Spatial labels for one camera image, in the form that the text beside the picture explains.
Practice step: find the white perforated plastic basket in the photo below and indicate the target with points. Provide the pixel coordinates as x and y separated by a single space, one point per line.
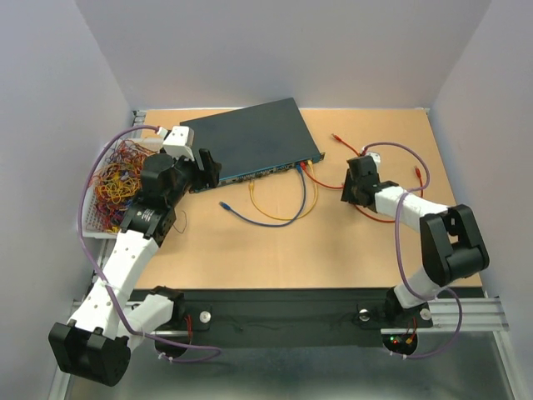
113 185

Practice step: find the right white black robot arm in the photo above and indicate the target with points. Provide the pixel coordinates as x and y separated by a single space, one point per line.
452 246

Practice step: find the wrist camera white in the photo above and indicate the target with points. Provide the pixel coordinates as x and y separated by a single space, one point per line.
177 141
365 152

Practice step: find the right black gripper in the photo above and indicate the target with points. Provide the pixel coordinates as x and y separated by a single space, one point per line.
347 193

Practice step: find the dark blue network switch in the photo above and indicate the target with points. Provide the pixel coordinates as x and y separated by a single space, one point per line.
256 141

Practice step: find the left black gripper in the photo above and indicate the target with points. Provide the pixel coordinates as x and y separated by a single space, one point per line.
209 177

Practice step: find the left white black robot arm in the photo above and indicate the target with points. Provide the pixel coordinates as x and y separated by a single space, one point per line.
97 341

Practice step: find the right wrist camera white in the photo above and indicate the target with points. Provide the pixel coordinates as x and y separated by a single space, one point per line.
365 152

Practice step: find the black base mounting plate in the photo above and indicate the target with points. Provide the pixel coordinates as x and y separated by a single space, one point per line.
288 318

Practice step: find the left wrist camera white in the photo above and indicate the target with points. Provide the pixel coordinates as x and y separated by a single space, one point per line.
177 141

